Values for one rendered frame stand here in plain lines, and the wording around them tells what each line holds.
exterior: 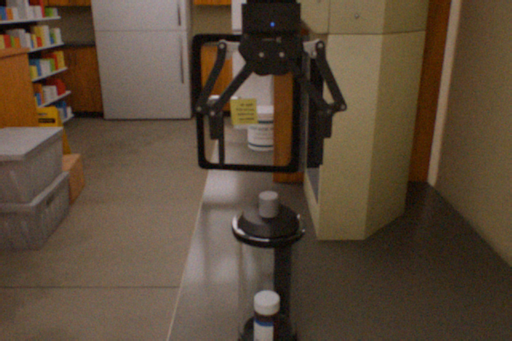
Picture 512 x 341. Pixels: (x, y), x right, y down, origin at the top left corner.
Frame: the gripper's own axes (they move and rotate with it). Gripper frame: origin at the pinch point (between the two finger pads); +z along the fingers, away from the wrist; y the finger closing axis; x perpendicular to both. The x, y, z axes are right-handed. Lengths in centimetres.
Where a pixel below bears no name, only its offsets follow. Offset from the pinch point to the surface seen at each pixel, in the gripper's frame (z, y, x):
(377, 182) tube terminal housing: 19.3, -26.6, -36.6
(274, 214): 8.6, -0.5, 1.4
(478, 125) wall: 10, -56, -52
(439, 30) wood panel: -13, -51, -71
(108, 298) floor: 127, 79, -141
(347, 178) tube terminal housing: 17.4, -19.0, -34.2
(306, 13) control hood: -18.0, -8.6, -34.3
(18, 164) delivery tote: 68, 138, -189
